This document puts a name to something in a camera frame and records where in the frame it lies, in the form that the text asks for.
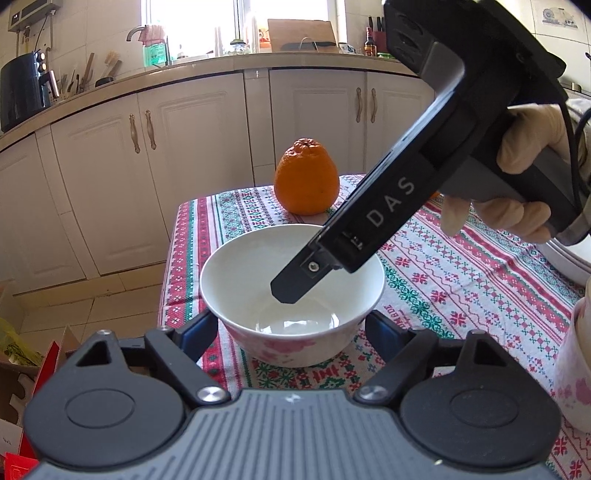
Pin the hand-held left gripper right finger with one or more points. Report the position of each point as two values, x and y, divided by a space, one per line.
381 337

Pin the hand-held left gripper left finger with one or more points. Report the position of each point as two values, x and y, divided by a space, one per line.
198 337

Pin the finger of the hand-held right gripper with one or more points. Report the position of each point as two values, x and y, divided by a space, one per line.
295 284

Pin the white floral bowl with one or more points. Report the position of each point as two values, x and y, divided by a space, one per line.
575 369
240 286

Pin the white fruit-print plate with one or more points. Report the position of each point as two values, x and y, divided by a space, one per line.
568 261

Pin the person's right hand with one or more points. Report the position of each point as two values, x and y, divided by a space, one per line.
531 138

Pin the knife set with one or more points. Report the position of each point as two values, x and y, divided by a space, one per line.
376 24

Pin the dark sauce bottle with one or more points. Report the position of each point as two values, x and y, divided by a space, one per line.
369 44

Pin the cross-stitch pattern tablecloth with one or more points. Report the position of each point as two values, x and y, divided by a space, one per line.
461 277

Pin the pear-shaped orange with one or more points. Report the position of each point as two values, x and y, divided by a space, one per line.
304 180

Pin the orange with stem leaf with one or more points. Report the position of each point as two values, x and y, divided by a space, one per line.
434 195

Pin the cream kitchen cabinet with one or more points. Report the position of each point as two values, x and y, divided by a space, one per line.
194 184

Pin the red paper box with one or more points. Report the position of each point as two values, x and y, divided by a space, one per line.
44 387

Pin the wooden cutting board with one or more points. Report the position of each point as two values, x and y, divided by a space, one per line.
300 30

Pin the yellow plastic bag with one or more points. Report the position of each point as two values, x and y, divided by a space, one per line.
14 344

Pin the cardboard box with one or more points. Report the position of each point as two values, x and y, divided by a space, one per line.
18 401

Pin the glass jar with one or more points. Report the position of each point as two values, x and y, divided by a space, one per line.
239 47

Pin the beige kitchen countertop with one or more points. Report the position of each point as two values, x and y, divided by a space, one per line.
138 78

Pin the green plastic bag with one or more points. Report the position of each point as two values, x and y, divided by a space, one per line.
154 55

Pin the kitchen window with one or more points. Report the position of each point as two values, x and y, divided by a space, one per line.
198 23

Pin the pink cloth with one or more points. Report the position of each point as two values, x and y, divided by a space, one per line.
153 34

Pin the dish brush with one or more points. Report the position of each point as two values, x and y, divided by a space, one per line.
111 62

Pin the wooden spatula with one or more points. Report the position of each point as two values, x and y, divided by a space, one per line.
87 69

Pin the steel kitchen faucet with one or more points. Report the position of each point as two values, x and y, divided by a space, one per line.
134 30

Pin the black air fryer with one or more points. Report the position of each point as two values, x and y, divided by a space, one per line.
23 92

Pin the wall sticker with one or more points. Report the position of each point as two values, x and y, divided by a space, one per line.
556 16

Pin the white wall water heater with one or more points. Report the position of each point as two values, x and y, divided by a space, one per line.
34 14

